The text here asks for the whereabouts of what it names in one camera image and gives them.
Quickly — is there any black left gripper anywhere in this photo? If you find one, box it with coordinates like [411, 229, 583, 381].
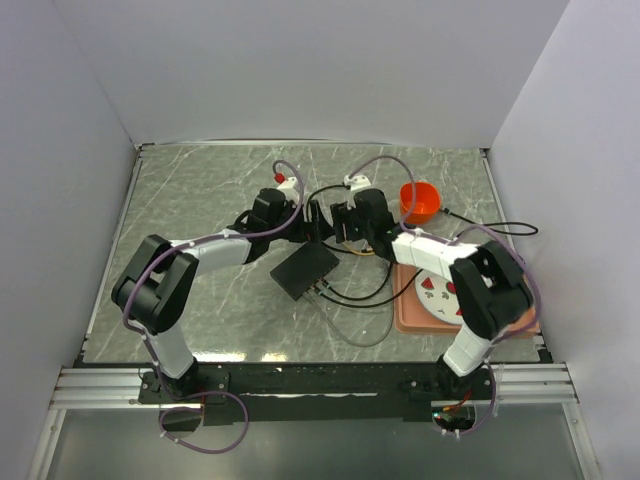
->
[268, 201, 335, 244]

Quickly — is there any black network switch box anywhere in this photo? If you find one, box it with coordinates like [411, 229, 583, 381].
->
[270, 242, 339, 301]

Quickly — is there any black cable with teal plugs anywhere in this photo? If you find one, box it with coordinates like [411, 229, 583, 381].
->
[307, 184, 396, 307]

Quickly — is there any grey ethernet cable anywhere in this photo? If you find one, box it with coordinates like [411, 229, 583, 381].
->
[304, 289, 394, 349]

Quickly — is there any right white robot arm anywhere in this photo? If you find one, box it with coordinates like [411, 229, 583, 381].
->
[330, 188, 540, 399]

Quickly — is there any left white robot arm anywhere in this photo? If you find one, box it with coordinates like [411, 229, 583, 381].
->
[111, 188, 332, 402]

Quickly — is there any orange plastic cup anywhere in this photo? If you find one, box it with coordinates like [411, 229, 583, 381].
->
[399, 181, 441, 225]

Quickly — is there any pink plastic tray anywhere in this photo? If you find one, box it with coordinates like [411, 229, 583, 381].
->
[393, 262, 541, 336]

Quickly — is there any white watermelon pattern plate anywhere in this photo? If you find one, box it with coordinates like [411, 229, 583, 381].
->
[414, 270, 463, 326]

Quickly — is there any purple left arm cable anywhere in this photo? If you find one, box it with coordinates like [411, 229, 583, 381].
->
[122, 159, 307, 456]

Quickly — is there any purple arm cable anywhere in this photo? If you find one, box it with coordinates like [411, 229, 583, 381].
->
[349, 155, 544, 436]
[122, 159, 307, 456]

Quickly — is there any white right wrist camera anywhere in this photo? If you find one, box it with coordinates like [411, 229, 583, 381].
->
[343, 174, 372, 194]

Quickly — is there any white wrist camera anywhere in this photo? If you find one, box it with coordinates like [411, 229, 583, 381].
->
[343, 174, 372, 194]
[274, 172, 300, 203]

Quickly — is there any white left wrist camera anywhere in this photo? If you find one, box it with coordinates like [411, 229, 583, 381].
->
[274, 172, 300, 203]

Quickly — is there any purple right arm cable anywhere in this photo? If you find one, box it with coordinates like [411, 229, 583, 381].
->
[349, 155, 544, 436]

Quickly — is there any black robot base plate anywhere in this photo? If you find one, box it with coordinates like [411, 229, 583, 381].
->
[138, 362, 493, 426]

